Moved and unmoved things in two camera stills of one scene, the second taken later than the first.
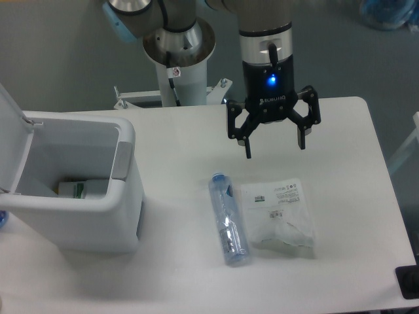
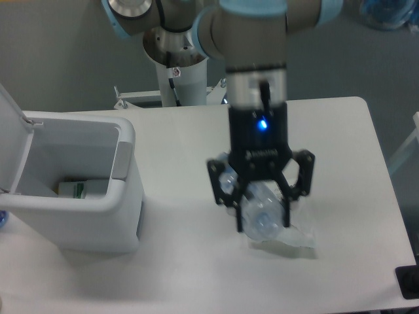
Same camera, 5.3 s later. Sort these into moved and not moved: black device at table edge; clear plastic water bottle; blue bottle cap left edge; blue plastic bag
Moved: clear plastic water bottle
Not moved: blue plastic bag; blue bottle cap left edge; black device at table edge
